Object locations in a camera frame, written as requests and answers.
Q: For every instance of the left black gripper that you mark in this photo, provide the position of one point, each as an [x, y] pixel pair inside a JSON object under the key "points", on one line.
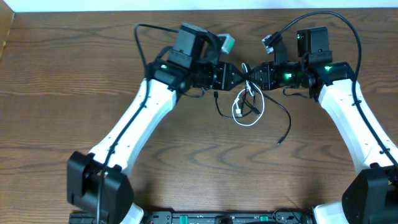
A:
{"points": [[221, 76]]}

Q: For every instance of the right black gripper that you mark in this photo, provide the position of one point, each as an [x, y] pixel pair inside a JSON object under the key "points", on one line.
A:
{"points": [[268, 83]]}

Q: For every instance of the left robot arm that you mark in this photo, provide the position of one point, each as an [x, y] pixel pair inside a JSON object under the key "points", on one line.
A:
{"points": [[98, 182]]}

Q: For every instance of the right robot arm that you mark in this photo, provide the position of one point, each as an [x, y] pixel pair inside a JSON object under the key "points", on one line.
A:
{"points": [[372, 196]]}

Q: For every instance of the cardboard box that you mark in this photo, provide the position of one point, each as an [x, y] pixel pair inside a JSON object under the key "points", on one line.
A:
{"points": [[6, 20]]}

